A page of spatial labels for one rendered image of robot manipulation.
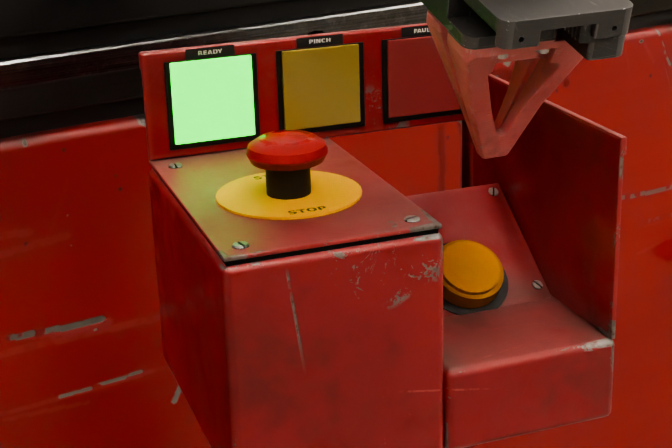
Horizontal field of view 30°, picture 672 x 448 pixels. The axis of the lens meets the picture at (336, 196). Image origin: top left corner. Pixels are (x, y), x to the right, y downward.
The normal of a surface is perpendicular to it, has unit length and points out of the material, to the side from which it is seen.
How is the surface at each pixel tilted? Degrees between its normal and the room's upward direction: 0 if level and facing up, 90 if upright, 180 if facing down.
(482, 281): 35
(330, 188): 0
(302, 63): 90
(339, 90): 90
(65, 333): 90
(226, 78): 90
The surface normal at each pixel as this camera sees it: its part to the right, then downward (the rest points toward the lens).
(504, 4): 0.05, -0.84
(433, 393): 0.34, 0.29
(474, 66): 0.29, 0.80
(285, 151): -0.05, -0.62
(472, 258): 0.17, -0.61
